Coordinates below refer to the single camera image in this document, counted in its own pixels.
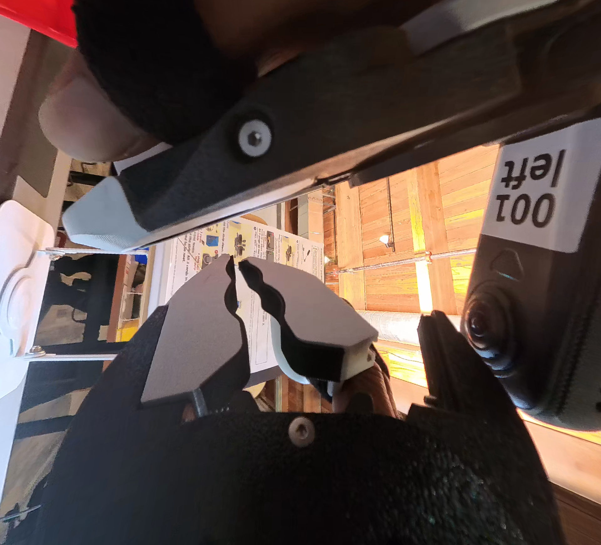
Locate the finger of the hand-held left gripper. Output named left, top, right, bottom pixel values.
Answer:
left=61, top=176, right=158, bottom=252

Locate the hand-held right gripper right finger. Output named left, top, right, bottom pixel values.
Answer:
left=238, top=256, right=380, bottom=386

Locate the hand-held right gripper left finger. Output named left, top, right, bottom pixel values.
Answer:
left=140, top=253, right=252, bottom=405

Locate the person's right hand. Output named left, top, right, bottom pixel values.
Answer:
left=333, top=362, right=401, bottom=416

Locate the person's left hand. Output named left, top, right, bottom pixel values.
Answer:
left=38, top=0, right=507, bottom=163

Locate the instruction sheet on stand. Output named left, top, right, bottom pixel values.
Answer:
left=0, top=200, right=329, bottom=395

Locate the metal pipe with red clamps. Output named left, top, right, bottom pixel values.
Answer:
left=329, top=248, right=477, bottom=276

